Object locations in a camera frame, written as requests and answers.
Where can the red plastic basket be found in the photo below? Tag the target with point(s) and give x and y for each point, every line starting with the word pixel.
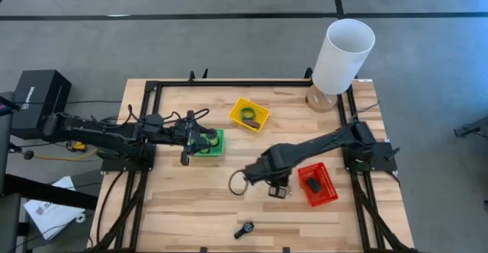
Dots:
pixel 328 196

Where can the black aluminium rig frame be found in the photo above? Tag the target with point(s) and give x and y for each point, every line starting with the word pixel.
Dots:
pixel 228 83

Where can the black cardboard box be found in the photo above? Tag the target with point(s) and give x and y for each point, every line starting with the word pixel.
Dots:
pixel 38 89

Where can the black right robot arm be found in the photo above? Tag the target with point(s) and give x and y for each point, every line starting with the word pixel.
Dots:
pixel 312 146

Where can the green plastic basket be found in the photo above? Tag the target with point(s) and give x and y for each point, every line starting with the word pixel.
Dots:
pixel 219 152

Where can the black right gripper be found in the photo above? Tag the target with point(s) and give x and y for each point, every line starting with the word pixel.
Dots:
pixel 279 192

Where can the black stand leg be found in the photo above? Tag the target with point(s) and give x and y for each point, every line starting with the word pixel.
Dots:
pixel 476 127

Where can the brown band wristwatch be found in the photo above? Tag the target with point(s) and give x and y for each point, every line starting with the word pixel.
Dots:
pixel 252 123

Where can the white printed paper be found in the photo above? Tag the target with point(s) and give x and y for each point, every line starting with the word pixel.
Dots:
pixel 49 215

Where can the yellow plastic basket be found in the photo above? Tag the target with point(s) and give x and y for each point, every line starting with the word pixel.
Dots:
pixel 263 112

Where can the small black office item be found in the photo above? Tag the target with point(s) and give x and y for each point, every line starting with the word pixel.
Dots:
pixel 314 184

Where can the black wristwatch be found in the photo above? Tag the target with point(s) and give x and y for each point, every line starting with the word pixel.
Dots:
pixel 248 227

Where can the white shade wooden table lamp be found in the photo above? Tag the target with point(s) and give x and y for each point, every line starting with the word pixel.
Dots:
pixel 343 58

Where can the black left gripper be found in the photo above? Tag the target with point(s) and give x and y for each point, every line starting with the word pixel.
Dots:
pixel 185 136

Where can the white sticker label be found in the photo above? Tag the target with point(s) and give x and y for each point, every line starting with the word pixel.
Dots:
pixel 365 80

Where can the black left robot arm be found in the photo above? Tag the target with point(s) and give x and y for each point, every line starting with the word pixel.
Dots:
pixel 99 133

